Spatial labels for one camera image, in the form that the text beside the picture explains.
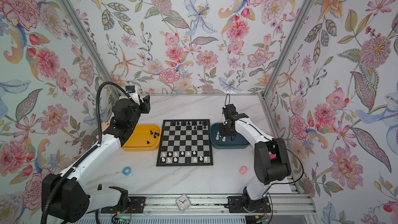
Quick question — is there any yellow plastic tray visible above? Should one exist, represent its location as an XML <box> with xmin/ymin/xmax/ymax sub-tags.
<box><xmin>121</xmin><ymin>124</ymin><xmax>161</xmax><ymax>151</ymax></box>

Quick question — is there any small white desk clock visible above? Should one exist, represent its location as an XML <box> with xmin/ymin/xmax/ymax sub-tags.
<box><xmin>175</xmin><ymin>194</ymin><xmax>191</xmax><ymax>212</ymax></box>

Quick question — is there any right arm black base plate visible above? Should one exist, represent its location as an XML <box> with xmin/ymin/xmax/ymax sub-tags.
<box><xmin>225</xmin><ymin>196</ymin><xmax>272</xmax><ymax>214</ymax></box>

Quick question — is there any blue small ring toy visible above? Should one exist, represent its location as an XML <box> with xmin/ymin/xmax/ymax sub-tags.
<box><xmin>122</xmin><ymin>167</ymin><xmax>132</xmax><ymax>176</ymax></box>

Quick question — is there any aluminium frame corner post left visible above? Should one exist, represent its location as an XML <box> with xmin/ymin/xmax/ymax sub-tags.
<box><xmin>58</xmin><ymin>0</ymin><xmax>112</xmax><ymax>82</ymax></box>

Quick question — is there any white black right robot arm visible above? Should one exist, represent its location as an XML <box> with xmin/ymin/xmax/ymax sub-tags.
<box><xmin>219</xmin><ymin>104</ymin><xmax>291</xmax><ymax>202</ymax></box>

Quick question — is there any teal plastic tray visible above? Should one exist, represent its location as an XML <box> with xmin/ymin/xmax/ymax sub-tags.
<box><xmin>210</xmin><ymin>123</ymin><xmax>250</xmax><ymax>149</ymax></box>

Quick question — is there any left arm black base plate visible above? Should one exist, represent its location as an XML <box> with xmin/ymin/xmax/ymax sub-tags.
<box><xmin>100</xmin><ymin>196</ymin><xmax>146</xmax><ymax>214</ymax></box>

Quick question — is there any aluminium frame corner post right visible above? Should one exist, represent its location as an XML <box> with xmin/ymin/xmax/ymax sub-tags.
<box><xmin>262</xmin><ymin>0</ymin><xmax>315</xmax><ymax>100</ymax></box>

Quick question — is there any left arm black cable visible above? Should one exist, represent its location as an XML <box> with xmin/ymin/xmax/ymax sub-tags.
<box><xmin>40</xmin><ymin>81</ymin><xmax>131</xmax><ymax>224</ymax></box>

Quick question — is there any black white chessboard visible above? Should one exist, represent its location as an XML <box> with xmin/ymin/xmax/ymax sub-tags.
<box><xmin>156</xmin><ymin>119</ymin><xmax>214</xmax><ymax>167</ymax></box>

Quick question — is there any aluminium frame corner post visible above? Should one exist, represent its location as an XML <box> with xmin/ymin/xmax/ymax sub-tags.
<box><xmin>58</xmin><ymin>0</ymin><xmax>112</xmax><ymax>82</ymax></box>
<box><xmin>262</xmin><ymin>0</ymin><xmax>315</xmax><ymax>100</ymax></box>

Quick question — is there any pink small eraser toy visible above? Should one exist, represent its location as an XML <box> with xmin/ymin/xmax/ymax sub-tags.
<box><xmin>239</xmin><ymin>166</ymin><xmax>247</xmax><ymax>175</ymax></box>

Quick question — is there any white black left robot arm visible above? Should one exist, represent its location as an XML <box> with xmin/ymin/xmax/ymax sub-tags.
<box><xmin>40</xmin><ymin>82</ymin><xmax>151</xmax><ymax>224</ymax></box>

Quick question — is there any aluminium front rail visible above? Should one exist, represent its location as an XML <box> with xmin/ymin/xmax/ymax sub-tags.
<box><xmin>51</xmin><ymin>193</ymin><xmax>321</xmax><ymax>217</ymax></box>

